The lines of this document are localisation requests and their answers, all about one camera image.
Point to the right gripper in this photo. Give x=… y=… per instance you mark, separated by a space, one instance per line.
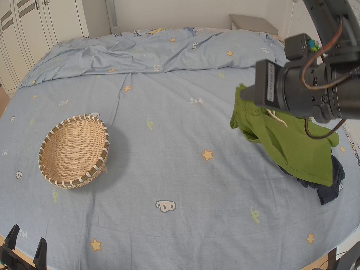
x=267 y=83

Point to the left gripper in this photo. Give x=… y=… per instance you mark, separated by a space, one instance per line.
x=9 y=259

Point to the green shorts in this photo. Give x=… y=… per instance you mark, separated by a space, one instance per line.
x=298 y=153

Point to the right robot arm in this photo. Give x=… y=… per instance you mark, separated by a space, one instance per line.
x=326 y=10

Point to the round woven basket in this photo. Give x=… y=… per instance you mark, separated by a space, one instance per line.
x=73 y=150

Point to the dark blue garment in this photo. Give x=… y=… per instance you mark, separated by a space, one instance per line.
x=332 y=187

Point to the grey bedside table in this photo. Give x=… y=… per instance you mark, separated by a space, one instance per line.
x=253 y=24

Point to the pale blue quilt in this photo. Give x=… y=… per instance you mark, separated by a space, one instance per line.
x=157 y=52

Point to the white printed pillow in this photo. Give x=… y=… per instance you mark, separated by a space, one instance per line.
x=355 y=145

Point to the white wardrobe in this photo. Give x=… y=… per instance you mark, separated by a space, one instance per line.
x=33 y=24

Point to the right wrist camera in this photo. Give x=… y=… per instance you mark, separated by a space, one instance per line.
x=298 y=48

